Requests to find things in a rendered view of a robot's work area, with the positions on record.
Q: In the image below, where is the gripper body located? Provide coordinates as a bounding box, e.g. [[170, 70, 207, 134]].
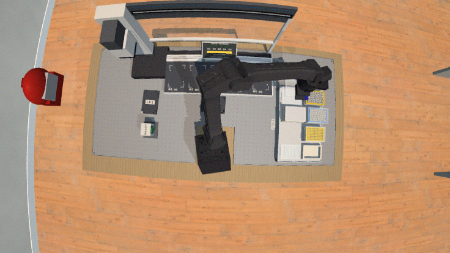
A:
[[295, 79, 310, 100]]

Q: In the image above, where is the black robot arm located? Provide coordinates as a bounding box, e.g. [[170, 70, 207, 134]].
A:
[[196, 57, 332, 156]]

